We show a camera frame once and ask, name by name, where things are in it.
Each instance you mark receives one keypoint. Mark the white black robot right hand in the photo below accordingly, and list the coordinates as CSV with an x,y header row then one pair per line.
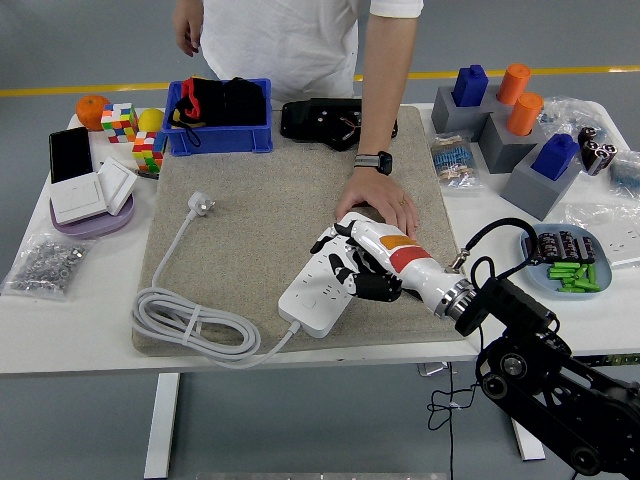
x,y
410,255

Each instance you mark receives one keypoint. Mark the person's right hand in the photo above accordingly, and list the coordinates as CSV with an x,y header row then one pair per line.
x,y
187,32

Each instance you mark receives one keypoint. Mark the person's left hand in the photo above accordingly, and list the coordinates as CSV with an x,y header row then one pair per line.
x,y
380,197

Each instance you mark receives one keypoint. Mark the white power strip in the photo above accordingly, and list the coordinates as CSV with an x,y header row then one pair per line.
x,y
310,305

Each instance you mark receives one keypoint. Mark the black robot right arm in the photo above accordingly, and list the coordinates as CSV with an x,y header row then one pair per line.
x,y
515,305

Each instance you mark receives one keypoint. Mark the person's left forearm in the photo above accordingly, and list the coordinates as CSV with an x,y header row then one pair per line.
x,y
382,100

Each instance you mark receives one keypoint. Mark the black wrist watch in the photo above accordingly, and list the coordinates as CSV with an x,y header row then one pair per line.
x,y
382,162

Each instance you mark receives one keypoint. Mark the bag of striped resistors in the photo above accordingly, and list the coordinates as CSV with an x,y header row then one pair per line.
x,y
452,160

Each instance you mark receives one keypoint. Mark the person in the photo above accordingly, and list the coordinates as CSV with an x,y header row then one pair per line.
x,y
280,40

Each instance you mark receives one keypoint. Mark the yellow lemon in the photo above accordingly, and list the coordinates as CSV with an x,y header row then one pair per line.
x,y
151,120

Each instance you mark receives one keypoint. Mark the long grey block holder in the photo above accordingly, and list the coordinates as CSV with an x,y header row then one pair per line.
x,y
445,112

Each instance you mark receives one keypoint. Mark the black device housing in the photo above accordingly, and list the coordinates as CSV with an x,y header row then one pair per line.
x,y
300,122

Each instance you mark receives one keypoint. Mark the blue plastic bin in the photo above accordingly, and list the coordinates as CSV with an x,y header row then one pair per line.
x,y
220,140

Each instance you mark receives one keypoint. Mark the colourful puzzle cube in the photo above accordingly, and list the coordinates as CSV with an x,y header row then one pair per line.
x,y
147,150
119,122

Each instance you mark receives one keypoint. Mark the orange fruit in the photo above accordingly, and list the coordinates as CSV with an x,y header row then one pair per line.
x,y
90,112

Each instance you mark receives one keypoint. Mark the square grey block holder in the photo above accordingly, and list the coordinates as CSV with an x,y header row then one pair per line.
x,y
500,147

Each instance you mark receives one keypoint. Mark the grey-brown mat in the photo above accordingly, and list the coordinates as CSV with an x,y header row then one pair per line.
x,y
250,190

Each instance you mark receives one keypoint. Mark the tall grey block holder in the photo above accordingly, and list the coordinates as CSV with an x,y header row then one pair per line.
x,y
525,190

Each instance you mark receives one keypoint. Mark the blue square peg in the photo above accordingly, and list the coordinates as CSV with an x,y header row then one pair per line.
x,y
470,87
552,157

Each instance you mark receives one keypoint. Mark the pile of black capacitors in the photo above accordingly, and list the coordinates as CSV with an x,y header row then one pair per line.
x,y
570,247

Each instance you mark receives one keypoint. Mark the orange cylinder peg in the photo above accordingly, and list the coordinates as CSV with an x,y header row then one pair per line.
x,y
524,115
512,85

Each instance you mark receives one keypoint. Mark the black smartphone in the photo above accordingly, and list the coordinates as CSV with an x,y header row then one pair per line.
x,y
70,155

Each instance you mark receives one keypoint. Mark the pile of green cylinders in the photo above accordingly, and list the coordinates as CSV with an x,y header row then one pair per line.
x,y
580,277

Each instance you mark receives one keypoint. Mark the light blue plate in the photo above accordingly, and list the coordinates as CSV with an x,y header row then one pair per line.
x,y
602,270

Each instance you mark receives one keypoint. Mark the crumpled clear plastic bag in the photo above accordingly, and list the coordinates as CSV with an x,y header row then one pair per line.
x,y
565,112

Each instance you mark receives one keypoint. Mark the black cylinder capacitor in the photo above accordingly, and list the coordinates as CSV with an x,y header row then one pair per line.
x,y
595,157
609,152
586,142

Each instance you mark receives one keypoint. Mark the bagged white socket panel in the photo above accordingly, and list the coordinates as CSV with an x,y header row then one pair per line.
x,y
620,250

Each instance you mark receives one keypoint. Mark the purple tray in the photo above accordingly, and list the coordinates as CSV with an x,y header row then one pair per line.
x,y
90,227

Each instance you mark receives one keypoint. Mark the white table leg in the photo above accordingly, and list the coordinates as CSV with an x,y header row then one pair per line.
x,y
162,425
530,445

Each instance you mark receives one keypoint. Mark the bag of blue resistors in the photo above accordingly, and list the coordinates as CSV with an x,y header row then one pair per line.
x,y
627,172

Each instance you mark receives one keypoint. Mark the black table control panel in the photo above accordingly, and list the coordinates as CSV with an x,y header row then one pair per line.
x,y
620,359

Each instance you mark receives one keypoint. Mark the bag of metal nuts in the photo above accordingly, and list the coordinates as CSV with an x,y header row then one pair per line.
x,y
45,260

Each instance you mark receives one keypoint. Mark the metal bracket under table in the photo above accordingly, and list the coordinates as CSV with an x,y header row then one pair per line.
x,y
431,369

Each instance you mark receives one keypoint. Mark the small white wall switch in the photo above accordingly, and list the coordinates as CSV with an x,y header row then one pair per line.
x,y
117,182

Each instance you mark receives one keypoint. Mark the large white wall switch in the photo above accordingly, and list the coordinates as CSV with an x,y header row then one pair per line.
x,y
77,197

